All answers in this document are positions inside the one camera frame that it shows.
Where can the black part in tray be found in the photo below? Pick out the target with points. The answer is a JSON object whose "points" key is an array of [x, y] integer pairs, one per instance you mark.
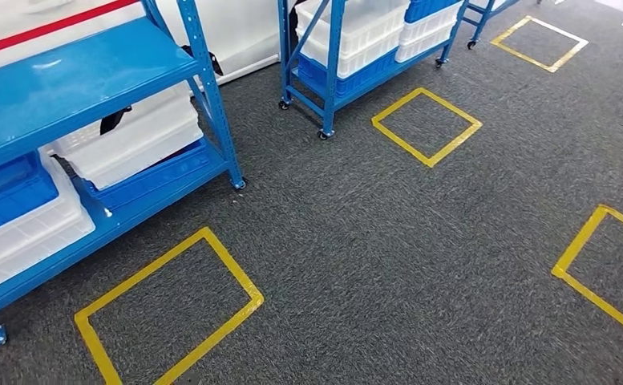
{"points": [[113, 119]]}

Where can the red barrier belt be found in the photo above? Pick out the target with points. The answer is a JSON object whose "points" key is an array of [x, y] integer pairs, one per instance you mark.
{"points": [[51, 26]]}

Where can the blue wheeled shelf rack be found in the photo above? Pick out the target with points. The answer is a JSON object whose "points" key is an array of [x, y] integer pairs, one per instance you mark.
{"points": [[332, 69], [483, 18]]}

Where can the blue plastic bin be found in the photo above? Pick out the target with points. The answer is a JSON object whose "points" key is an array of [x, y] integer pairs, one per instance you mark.
{"points": [[359, 79], [428, 8], [8, 202], [157, 178]]}

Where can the white plastic tray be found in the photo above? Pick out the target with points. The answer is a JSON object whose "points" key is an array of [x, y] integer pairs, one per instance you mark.
{"points": [[130, 143], [24, 242]]}

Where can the white car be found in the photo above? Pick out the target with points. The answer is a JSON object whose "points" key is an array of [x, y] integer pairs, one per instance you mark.
{"points": [[237, 32]]}

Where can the blue metal shelf rack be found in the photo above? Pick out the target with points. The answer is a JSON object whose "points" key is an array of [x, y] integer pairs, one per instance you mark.
{"points": [[77, 69]]}

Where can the white plastic crate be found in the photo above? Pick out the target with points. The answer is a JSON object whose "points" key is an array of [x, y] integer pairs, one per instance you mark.
{"points": [[364, 18], [428, 29], [364, 56], [422, 49]]}

